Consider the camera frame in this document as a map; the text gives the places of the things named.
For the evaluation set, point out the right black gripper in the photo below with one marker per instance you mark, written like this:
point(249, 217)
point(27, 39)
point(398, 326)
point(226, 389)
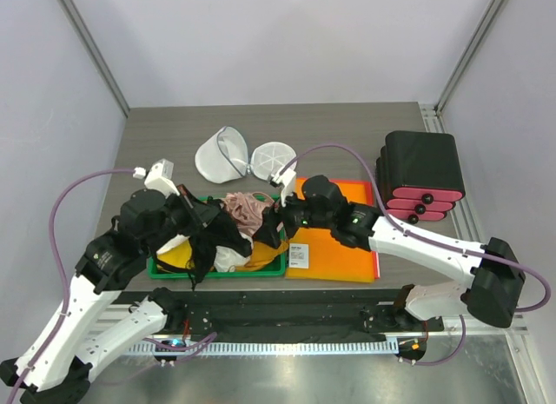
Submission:
point(268, 232)

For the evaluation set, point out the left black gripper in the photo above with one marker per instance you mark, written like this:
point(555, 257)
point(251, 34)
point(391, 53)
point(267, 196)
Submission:
point(196, 221)

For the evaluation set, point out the black lace bra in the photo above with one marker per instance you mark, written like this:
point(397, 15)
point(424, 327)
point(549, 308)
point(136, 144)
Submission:
point(222, 231)

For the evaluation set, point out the white mesh laundry bag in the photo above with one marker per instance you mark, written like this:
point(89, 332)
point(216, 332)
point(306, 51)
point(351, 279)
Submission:
point(225, 157)

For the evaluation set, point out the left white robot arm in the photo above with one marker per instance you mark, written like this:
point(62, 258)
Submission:
point(61, 365)

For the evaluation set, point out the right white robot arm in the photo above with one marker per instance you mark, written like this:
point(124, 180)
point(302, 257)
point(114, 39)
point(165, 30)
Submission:
point(484, 280)

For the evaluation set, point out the pink satin bra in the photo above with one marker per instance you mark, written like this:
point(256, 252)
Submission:
point(246, 209)

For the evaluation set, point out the mustard yellow bra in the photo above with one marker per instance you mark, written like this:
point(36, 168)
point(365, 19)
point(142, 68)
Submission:
point(262, 255)

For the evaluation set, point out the white bra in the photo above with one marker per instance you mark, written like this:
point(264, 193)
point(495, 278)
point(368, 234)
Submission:
point(176, 257)

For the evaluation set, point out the green plastic tray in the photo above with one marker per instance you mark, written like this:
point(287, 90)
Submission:
point(275, 268)

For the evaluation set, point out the orange plastic folder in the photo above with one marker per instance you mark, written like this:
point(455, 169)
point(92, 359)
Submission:
point(315, 255)

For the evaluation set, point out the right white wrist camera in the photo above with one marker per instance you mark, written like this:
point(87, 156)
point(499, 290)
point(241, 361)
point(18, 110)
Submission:
point(286, 181)

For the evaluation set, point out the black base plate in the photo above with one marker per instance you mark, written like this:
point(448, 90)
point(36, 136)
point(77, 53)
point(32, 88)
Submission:
point(295, 316)

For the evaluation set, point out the white cable duct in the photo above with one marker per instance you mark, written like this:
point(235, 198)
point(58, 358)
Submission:
point(220, 349)

